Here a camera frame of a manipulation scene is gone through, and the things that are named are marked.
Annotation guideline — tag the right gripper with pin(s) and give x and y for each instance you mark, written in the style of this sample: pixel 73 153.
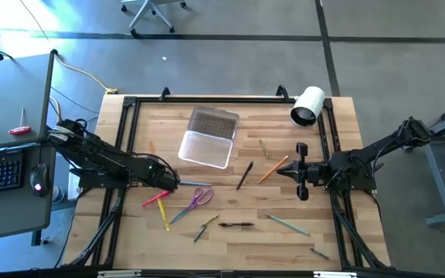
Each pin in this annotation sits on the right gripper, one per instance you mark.
pixel 303 173

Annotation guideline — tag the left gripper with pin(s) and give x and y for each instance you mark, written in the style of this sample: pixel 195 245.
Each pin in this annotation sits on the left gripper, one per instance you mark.
pixel 167 180

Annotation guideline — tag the orange pencil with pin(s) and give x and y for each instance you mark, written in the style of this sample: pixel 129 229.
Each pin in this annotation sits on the orange pencil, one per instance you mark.
pixel 273 170

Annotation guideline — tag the pink highlighter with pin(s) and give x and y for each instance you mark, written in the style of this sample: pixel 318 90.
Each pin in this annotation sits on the pink highlighter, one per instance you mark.
pixel 155 199

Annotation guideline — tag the bright yellow crayon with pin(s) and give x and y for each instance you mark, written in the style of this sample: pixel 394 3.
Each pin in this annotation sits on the bright yellow crayon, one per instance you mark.
pixel 163 215

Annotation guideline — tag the purple scissors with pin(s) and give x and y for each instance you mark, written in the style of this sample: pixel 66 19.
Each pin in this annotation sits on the purple scissors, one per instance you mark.
pixel 189 209

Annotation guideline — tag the slim black pen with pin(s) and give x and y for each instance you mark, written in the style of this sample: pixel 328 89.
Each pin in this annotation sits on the slim black pen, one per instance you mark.
pixel 244 176

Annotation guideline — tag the clear plastic supply box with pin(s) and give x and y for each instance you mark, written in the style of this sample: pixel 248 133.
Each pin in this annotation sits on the clear plastic supply box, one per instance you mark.
pixel 205 148

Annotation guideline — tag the light green pencil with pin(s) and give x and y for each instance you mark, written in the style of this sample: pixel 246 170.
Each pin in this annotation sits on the light green pencil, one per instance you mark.
pixel 287 224

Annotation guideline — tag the olive yellow crayon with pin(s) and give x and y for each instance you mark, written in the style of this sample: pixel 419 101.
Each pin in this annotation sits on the olive yellow crayon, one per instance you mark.
pixel 210 221

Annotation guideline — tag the green pen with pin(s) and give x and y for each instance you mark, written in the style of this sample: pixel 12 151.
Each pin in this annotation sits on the green pen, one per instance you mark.
pixel 200 234

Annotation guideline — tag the black click pen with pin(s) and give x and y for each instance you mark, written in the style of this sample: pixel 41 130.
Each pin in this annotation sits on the black click pen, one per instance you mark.
pixel 236 224

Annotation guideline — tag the short grey-green pencil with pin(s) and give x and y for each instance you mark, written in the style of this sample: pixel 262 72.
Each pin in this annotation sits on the short grey-green pencil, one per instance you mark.
pixel 319 253

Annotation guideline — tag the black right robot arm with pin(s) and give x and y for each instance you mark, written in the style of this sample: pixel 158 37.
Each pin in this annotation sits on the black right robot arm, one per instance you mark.
pixel 373 154

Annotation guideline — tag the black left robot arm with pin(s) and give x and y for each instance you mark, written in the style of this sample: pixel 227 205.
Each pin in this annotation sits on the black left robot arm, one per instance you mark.
pixel 102 154

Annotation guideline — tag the black computer mouse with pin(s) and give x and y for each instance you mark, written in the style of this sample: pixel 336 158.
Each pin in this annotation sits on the black computer mouse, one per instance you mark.
pixel 40 179

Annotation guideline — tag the office chair base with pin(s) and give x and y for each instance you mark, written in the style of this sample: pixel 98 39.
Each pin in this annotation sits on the office chair base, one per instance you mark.
pixel 150 4

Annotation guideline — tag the grey desk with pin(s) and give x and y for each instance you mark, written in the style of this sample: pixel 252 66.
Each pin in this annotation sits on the grey desk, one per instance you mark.
pixel 10 89

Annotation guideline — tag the black aluminium table frame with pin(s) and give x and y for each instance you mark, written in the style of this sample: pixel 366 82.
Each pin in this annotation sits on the black aluminium table frame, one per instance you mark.
pixel 222 100

